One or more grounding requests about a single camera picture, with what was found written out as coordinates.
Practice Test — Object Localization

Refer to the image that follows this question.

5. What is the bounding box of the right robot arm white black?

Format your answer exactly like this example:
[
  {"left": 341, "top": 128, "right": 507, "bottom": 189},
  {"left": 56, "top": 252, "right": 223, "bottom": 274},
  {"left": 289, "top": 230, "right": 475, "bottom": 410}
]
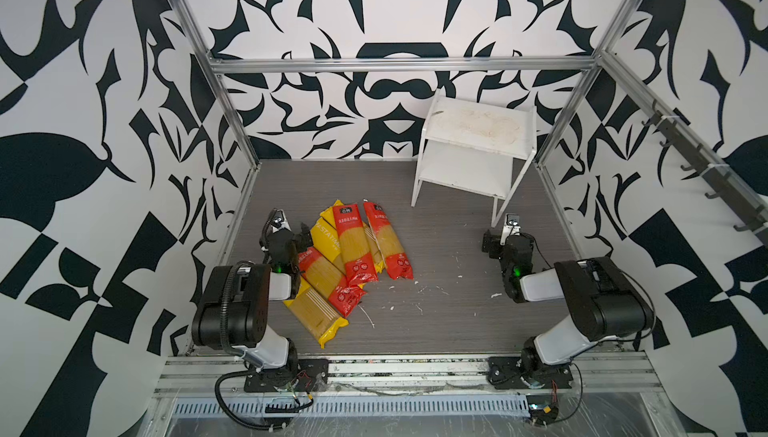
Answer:
[{"left": 481, "top": 214, "right": 655, "bottom": 389}]

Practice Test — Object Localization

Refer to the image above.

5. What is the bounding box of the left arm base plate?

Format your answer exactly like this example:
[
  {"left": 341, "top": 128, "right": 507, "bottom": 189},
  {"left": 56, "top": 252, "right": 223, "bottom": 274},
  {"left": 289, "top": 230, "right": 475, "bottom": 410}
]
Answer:
[{"left": 244, "top": 358, "right": 330, "bottom": 393}]

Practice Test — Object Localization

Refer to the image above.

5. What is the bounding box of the white cable duct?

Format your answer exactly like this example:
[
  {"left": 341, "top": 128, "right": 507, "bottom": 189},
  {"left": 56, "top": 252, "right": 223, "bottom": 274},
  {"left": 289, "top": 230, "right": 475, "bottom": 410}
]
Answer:
[{"left": 173, "top": 395, "right": 530, "bottom": 418}]

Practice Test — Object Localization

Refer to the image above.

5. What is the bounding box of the yellow spaghetti bag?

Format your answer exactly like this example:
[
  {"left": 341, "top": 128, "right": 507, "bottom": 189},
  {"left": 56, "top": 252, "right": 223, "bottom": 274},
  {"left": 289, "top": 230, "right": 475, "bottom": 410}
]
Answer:
[
  {"left": 283, "top": 280, "right": 349, "bottom": 349},
  {"left": 310, "top": 200, "right": 345, "bottom": 273},
  {"left": 363, "top": 223, "right": 386, "bottom": 274}
]

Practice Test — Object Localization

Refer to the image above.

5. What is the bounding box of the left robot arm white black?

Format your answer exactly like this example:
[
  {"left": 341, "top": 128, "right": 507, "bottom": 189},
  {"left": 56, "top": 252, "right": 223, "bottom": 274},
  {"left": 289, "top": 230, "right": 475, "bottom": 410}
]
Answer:
[{"left": 191, "top": 208, "right": 312, "bottom": 372}]

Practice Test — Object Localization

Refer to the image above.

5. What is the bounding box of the wall hook rack grey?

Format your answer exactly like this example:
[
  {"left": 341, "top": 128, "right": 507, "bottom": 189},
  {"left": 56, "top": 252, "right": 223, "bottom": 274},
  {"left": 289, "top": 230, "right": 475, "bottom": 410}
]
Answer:
[{"left": 643, "top": 99, "right": 767, "bottom": 247}]

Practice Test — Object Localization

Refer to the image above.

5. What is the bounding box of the red spaghetti bag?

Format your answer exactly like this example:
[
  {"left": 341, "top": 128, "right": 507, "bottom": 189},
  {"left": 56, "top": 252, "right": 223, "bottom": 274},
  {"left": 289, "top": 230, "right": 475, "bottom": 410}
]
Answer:
[
  {"left": 332, "top": 205, "right": 378, "bottom": 286},
  {"left": 298, "top": 247, "right": 365, "bottom": 317},
  {"left": 363, "top": 200, "right": 414, "bottom": 280}
]

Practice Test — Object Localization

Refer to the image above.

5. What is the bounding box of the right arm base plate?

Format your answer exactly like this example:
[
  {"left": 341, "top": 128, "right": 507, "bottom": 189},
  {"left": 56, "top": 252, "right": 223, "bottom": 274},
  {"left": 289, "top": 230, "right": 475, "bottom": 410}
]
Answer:
[{"left": 486, "top": 355, "right": 574, "bottom": 390}]

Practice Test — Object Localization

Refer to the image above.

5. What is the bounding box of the white two-tier shelf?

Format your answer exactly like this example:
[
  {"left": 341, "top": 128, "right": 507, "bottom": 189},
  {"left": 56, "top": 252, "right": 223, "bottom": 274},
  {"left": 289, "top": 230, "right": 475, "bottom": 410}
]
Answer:
[{"left": 410, "top": 93, "right": 538, "bottom": 227}]

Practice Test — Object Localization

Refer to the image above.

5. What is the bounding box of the aluminium front rail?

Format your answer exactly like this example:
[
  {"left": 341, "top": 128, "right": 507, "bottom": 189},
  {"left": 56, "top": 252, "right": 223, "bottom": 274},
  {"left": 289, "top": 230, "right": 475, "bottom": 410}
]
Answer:
[{"left": 155, "top": 352, "right": 661, "bottom": 396}]

